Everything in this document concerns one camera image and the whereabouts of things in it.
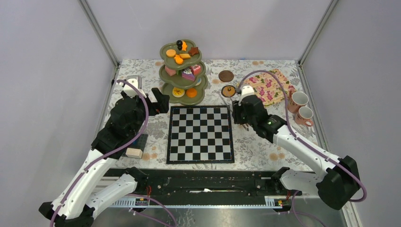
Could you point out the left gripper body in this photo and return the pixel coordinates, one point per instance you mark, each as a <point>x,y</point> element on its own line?
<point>153,108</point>

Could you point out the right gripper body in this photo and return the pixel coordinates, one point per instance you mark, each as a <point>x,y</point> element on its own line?
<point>239,116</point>

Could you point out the yellow frosted donut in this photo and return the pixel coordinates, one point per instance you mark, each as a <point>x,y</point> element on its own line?
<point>178,92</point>

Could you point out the floral serving tray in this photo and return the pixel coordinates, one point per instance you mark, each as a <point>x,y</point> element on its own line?
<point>267,88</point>

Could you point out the orange round pastry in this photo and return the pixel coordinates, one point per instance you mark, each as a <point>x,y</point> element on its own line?
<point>191,92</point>

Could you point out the pink swirl roll cake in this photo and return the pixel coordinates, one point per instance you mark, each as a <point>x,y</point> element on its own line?
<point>169,71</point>

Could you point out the green three-tier dessert stand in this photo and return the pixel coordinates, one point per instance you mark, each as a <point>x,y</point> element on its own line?
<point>178,81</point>

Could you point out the orange smiley face coaster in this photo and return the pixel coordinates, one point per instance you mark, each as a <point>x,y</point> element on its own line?
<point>228,91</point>

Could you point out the purple cake slice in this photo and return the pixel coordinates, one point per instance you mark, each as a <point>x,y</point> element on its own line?
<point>187,74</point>

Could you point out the blue frosted donut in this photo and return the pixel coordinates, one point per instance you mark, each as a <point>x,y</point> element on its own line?
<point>198,82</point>

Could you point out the orange fish cookie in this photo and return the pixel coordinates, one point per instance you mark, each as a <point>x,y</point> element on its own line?
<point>178,60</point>
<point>184,46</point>

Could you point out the pink cake slice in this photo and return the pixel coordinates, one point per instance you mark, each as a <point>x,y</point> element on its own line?
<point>196,69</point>

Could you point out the round orange biscuit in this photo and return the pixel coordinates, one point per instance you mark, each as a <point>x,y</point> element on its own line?
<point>170,53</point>

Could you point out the large pink mug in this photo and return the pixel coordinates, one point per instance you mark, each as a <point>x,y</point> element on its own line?
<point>296,101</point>

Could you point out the square orange cracker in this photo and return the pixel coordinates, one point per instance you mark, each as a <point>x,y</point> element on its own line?
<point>185,56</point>

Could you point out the small pink mug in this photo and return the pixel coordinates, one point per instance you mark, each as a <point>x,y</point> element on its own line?
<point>304,116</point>

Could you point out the brown star cookie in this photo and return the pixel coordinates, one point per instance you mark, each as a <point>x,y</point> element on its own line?
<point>193,51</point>

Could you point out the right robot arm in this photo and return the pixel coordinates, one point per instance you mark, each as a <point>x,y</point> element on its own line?
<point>335,180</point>

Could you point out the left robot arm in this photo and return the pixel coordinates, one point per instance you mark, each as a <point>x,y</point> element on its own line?
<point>78,206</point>

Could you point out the grey lego baseplate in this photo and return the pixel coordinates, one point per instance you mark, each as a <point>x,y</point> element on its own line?
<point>140,142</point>

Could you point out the dark brown round coaster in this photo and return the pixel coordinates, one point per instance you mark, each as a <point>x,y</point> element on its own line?
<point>226,76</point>

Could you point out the black white chessboard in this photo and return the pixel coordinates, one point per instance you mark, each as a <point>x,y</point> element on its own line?
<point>200,134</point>

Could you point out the wooden block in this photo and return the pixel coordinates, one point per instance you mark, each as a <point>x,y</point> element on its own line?
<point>134,153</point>

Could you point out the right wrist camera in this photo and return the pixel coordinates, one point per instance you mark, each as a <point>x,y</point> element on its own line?
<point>244,92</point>

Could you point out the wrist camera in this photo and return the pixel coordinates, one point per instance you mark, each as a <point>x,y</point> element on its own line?
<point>135,81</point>
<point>244,92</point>

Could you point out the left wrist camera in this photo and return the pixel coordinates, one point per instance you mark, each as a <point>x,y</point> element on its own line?
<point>135,81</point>

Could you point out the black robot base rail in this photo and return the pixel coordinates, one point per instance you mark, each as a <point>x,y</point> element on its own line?
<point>212,187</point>

